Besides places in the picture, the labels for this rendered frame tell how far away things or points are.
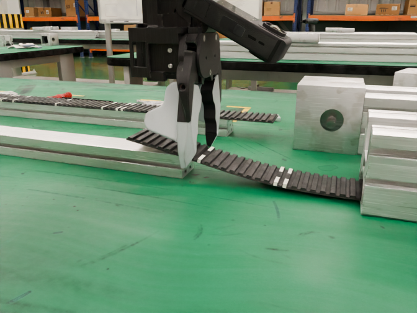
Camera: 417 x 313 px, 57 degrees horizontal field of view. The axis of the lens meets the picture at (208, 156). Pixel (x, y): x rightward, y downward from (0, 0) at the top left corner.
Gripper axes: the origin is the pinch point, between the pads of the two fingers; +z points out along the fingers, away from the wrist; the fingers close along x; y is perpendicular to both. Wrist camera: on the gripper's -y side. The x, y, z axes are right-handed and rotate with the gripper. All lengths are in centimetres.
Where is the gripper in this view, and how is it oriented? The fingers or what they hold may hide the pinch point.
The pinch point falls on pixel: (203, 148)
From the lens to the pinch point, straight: 46.3
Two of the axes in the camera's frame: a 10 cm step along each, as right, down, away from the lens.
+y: -9.5, -1.1, 3.1
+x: -3.3, 3.1, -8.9
